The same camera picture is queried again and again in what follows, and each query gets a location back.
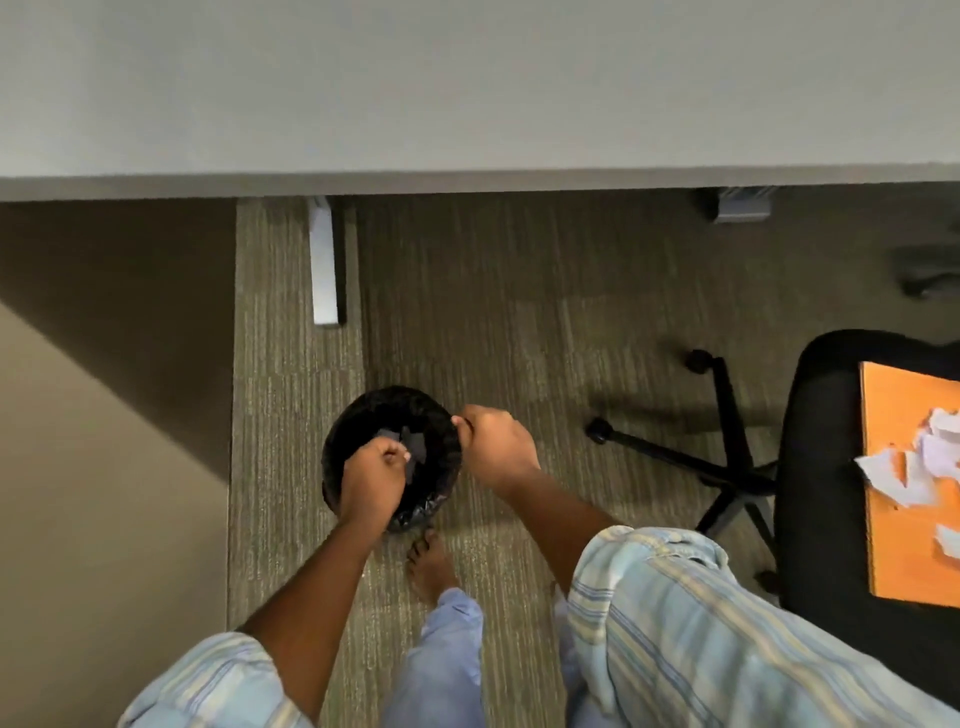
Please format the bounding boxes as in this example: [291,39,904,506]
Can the person's right hand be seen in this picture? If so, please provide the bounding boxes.
[451,404,543,502]

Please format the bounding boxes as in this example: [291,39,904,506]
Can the person's left hand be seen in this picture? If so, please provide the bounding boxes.
[339,437,412,535]

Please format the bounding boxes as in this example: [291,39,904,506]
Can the black mesh office chair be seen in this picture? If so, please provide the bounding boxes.
[584,328,960,710]

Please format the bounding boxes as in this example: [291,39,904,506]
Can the orange paper folder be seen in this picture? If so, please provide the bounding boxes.
[858,361,960,610]

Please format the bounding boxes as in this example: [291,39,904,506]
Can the person's right forearm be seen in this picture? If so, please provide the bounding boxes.
[494,468,624,594]

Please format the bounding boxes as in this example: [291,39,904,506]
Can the person's left forearm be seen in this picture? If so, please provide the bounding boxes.
[238,517,384,725]

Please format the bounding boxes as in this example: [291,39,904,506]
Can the person's left foot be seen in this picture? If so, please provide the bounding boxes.
[404,528,460,606]

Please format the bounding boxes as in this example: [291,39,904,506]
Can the black round waste bin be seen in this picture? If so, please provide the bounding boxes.
[320,385,464,535]

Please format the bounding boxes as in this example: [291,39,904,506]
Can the light blue trousers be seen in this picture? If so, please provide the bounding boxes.
[380,587,624,728]

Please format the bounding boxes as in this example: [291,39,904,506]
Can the striped pale blue shirt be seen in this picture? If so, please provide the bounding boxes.
[116,524,960,728]

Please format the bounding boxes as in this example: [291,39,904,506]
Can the glass-topped side partition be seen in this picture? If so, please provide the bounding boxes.
[0,198,238,728]

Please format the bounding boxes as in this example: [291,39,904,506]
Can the white table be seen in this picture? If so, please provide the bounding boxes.
[0,0,960,204]

